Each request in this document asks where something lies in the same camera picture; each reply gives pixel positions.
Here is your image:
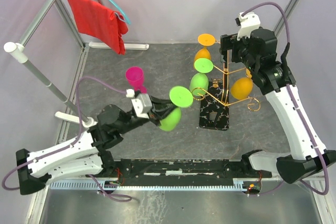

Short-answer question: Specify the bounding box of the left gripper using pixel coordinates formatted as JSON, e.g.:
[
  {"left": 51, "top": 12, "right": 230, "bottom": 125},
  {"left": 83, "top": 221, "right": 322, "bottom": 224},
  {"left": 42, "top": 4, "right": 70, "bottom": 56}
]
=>
[{"left": 118, "top": 95, "right": 183, "bottom": 135}]

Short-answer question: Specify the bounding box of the orange plastic goblet front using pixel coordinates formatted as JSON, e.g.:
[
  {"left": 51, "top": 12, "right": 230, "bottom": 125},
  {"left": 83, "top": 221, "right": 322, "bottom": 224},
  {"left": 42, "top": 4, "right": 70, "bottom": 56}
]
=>
[{"left": 194, "top": 34, "right": 216, "bottom": 61}]

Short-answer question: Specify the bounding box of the orange plastic goblet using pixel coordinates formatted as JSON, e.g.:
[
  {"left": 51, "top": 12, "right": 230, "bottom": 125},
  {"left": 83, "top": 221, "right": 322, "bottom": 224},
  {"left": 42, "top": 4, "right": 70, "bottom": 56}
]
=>
[
  {"left": 194, "top": 34, "right": 216, "bottom": 61},
  {"left": 230, "top": 69, "right": 253, "bottom": 100}
]

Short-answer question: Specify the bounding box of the green plastic goblet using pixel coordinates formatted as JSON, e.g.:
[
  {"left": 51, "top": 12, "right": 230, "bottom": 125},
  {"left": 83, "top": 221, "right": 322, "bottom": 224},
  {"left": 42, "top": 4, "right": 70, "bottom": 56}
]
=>
[
  {"left": 190, "top": 58, "right": 214, "bottom": 97},
  {"left": 159, "top": 86, "right": 193, "bottom": 132}
]

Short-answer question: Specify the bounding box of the pink plastic goblet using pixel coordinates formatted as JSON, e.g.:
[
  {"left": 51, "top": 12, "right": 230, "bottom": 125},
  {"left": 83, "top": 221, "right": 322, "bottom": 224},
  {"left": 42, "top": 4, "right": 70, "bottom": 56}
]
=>
[{"left": 125, "top": 66, "right": 147, "bottom": 93}]

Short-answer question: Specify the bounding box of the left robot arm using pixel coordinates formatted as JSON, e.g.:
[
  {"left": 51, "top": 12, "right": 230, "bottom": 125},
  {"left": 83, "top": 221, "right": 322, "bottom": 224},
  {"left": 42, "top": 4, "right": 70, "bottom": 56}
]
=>
[{"left": 16, "top": 94, "right": 182, "bottom": 195}]

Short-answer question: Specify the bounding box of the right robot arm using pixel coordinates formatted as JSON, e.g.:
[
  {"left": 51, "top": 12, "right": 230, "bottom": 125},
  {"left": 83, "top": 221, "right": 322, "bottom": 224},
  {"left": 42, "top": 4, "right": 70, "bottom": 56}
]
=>
[{"left": 219, "top": 28, "right": 335, "bottom": 184}]

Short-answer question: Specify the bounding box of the white stand foot front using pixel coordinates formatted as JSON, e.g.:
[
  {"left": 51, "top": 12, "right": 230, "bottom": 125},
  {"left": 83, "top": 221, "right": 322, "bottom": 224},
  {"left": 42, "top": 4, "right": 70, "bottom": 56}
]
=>
[{"left": 55, "top": 111, "right": 96, "bottom": 128}]

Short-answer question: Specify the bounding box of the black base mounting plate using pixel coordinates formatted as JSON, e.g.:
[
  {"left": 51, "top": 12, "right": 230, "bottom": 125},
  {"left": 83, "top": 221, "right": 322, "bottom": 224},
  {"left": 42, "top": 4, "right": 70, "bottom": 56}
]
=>
[{"left": 98, "top": 159, "right": 272, "bottom": 186}]

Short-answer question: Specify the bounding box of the red cloth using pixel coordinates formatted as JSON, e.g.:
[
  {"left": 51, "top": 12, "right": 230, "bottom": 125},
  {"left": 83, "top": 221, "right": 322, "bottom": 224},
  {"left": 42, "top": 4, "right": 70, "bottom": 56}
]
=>
[{"left": 67, "top": 0, "right": 128, "bottom": 55}]

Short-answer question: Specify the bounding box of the grey clothes stand pole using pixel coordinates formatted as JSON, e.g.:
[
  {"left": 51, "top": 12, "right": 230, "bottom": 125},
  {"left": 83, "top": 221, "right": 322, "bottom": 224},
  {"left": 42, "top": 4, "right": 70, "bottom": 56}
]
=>
[{"left": 4, "top": 0, "right": 85, "bottom": 112}]

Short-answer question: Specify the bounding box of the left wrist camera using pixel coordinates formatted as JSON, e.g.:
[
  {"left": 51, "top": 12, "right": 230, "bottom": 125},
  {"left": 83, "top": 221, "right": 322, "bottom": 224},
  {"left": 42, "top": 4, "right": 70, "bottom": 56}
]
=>
[{"left": 126, "top": 89, "right": 153, "bottom": 119}]

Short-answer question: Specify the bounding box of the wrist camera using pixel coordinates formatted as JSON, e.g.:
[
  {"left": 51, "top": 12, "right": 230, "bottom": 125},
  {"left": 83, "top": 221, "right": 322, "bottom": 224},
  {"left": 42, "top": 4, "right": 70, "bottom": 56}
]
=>
[
  {"left": 237, "top": 12, "right": 260, "bottom": 41},
  {"left": 126, "top": 89, "right": 153, "bottom": 119}
]

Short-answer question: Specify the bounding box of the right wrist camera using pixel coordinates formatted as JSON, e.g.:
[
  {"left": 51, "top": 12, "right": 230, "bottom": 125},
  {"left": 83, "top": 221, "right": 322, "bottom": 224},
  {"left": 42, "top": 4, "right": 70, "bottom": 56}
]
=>
[{"left": 237, "top": 12, "right": 260, "bottom": 41}]

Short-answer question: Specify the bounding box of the gold wire wine glass rack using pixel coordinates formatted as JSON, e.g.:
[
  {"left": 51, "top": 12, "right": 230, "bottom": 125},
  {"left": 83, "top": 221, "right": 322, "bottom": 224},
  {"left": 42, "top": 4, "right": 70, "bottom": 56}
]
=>
[{"left": 193, "top": 60, "right": 261, "bottom": 131}]

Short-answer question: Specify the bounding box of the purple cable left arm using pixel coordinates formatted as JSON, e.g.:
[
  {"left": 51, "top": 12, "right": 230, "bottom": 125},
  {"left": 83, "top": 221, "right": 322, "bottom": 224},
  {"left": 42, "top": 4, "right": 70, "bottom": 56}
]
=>
[{"left": 2, "top": 76, "right": 132, "bottom": 202}]

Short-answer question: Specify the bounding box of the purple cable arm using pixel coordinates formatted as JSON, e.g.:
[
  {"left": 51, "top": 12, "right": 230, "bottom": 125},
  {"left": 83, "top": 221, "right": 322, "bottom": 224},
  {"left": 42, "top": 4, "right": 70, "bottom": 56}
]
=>
[
  {"left": 241, "top": 2, "right": 330, "bottom": 197},
  {"left": 2, "top": 76, "right": 132, "bottom": 202}
]

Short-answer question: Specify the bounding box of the white cable duct strip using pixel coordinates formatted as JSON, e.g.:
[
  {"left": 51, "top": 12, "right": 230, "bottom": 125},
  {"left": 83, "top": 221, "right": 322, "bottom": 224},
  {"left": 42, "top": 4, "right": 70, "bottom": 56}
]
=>
[{"left": 49, "top": 179, "right": 247, "bottom": 192}]

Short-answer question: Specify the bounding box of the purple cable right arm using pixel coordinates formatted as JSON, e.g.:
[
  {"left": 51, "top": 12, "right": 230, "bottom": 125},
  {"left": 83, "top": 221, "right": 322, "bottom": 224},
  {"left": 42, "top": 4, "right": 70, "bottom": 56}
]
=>
[{"left": 241, "top": 2, "right": 330, "bottom": 197}]

